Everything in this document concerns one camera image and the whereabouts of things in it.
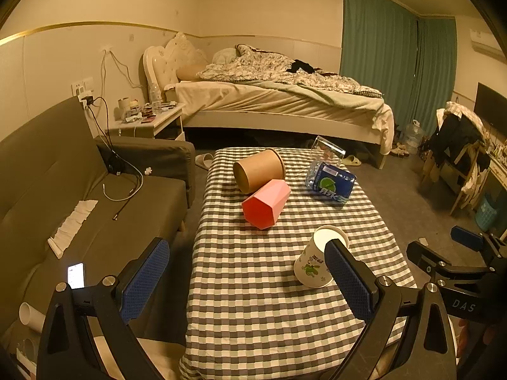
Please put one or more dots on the black television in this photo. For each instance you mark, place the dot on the black television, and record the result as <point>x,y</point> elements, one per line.
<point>491,103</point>

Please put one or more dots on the white tissue strip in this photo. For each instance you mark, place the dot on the white tissue strip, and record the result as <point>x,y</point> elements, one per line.
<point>73,225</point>

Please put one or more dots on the white jar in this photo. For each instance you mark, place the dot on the white jar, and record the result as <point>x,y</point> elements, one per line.
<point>126,107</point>

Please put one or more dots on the pile of clothes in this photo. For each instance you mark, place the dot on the pile of clothes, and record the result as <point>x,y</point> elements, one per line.
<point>459,134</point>

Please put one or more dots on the wall socket with chargers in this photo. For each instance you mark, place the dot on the wall socket with chargers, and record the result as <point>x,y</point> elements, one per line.
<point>84,91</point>

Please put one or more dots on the floral quilt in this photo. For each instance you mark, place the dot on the floral quilt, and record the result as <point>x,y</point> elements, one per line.
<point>253,67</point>

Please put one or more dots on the plain white paper cup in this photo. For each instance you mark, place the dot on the plain white paper cup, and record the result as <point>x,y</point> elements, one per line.
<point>31,316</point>

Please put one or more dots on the clear water bottle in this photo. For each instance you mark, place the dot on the clear water bottle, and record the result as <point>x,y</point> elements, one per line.
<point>155,97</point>

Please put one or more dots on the grey sofa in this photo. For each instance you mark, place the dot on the grey sofa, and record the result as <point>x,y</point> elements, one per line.
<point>130,206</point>

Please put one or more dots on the white bed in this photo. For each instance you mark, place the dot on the white bed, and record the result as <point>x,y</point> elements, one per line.
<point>277,107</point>

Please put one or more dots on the clear plastic container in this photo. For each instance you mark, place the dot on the clear plastic container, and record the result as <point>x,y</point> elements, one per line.
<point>328,150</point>

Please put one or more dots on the white paper cup green print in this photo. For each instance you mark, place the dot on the white paper cup green print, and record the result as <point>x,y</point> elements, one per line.
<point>317,263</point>

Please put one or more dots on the black garment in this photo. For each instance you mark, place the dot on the black garment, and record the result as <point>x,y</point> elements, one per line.
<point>302,66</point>

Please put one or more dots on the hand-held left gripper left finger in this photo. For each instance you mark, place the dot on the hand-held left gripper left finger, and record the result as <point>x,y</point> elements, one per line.
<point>145,281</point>

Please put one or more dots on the smartphone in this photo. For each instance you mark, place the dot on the smartphone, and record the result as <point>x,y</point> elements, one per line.
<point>76,275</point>

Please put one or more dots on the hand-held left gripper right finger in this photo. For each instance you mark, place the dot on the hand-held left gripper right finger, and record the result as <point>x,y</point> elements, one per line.
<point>348,281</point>

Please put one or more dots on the pink hexagonal cup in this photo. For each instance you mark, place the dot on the pink hexagonal cup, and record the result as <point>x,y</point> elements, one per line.
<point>264,205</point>

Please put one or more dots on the pale green blanket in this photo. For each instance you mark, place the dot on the pale green blanket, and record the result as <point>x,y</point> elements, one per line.
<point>324,95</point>

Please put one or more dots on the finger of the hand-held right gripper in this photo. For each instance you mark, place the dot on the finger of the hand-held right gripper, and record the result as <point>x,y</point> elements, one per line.
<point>467,238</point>
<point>426,258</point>

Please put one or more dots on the beige slipper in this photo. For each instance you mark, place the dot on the beige slipper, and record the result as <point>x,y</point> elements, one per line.
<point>204,161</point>
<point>351,160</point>

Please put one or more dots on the green curtain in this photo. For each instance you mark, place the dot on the green curtain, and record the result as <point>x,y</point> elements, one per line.
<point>376,47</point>

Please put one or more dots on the brown cardboard cup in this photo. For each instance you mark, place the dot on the brown cardboard cup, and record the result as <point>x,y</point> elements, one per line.
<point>257,169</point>

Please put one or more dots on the wooden chair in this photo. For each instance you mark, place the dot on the wooden chair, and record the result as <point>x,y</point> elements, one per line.
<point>463,190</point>

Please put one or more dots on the checked tablecloth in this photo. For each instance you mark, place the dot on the checked tablecloth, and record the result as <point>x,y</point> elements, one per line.
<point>245,285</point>

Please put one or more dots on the blue tissue packet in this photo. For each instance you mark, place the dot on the blue tissue packet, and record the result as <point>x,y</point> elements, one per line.
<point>330,184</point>

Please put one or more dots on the white bedside table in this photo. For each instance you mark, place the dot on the white bedside table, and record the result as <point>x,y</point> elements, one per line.
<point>158,120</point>

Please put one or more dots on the beige pillow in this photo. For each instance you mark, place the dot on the beige pillow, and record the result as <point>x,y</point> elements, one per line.
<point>190,72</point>

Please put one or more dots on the clear water jug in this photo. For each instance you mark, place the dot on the clear water jug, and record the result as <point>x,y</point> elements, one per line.
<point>414,136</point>

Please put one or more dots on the teal laundry basket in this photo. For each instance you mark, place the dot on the teal laundry basket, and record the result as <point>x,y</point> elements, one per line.
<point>486,213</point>

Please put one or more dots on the white air conditioner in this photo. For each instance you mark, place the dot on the white air conditioner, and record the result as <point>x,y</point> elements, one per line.
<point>484,40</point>

